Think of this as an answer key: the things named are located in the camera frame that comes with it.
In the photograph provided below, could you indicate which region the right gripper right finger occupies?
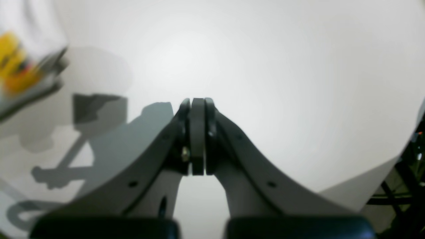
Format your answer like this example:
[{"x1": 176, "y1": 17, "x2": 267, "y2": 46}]
[{"x1": 205, "y1": 98, "x2": 376, "y2": 239}]

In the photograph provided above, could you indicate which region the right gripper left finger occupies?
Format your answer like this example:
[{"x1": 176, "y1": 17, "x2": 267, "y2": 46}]
[{"x1": 30, "y1": 98, "x2": 206, "y2": 239}]

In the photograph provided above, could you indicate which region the white printed t-shirt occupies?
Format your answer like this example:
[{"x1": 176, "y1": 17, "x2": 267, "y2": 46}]
[{"x1": 0, "y1": 0, "x2": 69, "y2": 121}]

